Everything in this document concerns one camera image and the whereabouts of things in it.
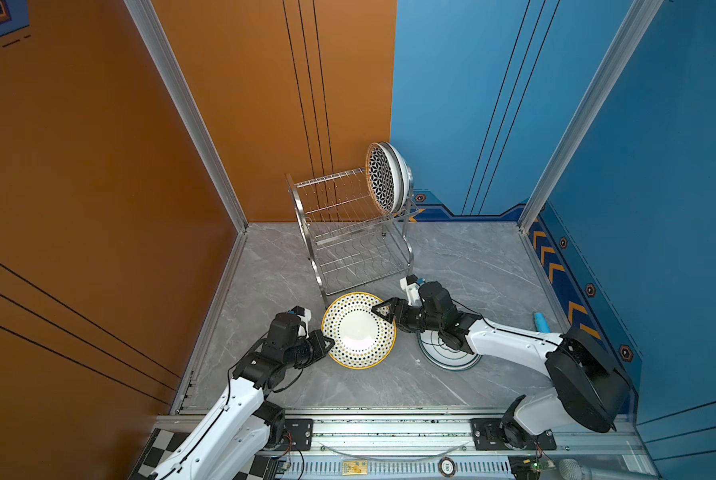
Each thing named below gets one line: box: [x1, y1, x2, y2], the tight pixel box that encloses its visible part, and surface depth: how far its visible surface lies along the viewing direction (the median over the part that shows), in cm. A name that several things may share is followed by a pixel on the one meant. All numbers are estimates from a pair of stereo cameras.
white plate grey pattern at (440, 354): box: [416, 330, 483, 372], surface depth 83 cm
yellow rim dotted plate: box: [321, 292, 397, 370], surface depth 82 cm
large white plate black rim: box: [377, 141, 413, 215], surface depth 76 cm
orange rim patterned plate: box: [365, 141, 409, 216], surface depth 80 cm
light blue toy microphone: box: [533, 312, 552, 334], surface depth 93 cm
